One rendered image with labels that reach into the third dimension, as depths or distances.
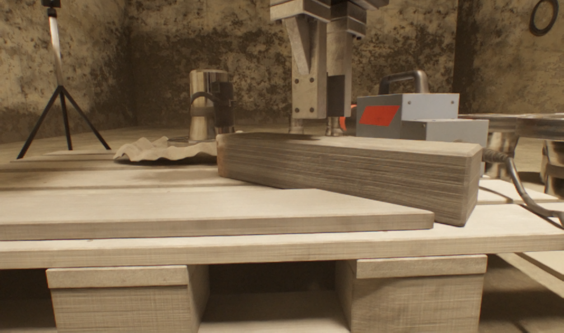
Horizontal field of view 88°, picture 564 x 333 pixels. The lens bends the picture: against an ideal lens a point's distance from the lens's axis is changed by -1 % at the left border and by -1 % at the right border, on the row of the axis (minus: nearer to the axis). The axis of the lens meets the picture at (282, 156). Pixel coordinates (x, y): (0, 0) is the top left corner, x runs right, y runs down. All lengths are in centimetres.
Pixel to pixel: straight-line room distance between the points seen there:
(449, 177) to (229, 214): 26
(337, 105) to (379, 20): 574
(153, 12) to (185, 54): 90
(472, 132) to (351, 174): 30
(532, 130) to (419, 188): 53
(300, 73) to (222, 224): 25
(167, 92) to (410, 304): 579
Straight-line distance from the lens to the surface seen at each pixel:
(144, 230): 37
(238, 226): 34
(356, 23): 56
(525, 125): 92
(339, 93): 53
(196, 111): 88
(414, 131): 63
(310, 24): 48
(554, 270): 70
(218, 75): 88
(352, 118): 90
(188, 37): 601
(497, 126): 106
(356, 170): 43
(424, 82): 72
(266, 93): 570
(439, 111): 72
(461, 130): 65
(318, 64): 46
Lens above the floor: 28
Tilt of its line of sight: 9 degrees down
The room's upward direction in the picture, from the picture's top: 1 degrees counter-clockwise
